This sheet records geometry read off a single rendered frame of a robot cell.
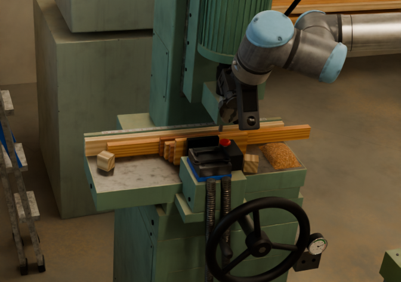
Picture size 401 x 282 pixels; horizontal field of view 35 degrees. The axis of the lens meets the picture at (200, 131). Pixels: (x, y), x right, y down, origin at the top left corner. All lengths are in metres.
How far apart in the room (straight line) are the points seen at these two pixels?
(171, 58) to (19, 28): 2.29
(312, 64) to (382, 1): 3.13
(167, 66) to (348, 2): 2.54
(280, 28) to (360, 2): 3.04
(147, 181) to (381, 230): 1.75
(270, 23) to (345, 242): 1.87
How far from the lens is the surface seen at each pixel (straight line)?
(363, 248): 3.07
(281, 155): 1.81
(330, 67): 1.36
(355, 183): 3.50
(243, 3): 1.59
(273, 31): 1.33
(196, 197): 1.60
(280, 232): 1.93
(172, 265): 1.86
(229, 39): 1.62
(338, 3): 4.26
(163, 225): 1.75
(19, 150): 2.56
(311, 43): 1.36
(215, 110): 1.76
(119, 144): 1.76
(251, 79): 1.42
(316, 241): 1.92
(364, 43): 1.50
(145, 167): 1.74
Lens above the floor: 1.86
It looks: 30 degrees down
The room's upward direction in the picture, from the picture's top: 6 degrees clockwise
